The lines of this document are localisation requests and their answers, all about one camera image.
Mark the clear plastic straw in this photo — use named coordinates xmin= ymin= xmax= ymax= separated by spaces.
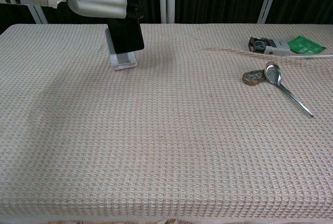
xmin=282 ymin=54 xmax=333 ymax=60

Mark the grey black date stamp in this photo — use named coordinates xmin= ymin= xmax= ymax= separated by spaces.
xmin=248 ymin=36 xmax=291 ymax=57

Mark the small brass caster wheel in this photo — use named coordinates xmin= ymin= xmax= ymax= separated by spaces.
xmin=242 ymin=70 xmax=266 ymax=88

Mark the green foil packet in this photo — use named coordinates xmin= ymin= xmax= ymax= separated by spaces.
xmin=287 ymin=35 xmax=326 ymax=55

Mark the metal spoon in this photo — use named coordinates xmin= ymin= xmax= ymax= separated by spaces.
xmin=264 ymin=61 xmax=314 ymax=118

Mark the beige waffle weave tablecloth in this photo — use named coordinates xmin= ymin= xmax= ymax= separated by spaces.
xmin=0 ymin=23 xmax=333 ymax=224

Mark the black smartphone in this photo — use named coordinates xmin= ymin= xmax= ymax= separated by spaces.
xmin=107 ymin=17 xmax=145 ymax=55

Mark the white folding phone stand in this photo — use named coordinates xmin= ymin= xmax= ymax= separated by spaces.
xmin=105 ymin=28 xmax=138 ymax=71

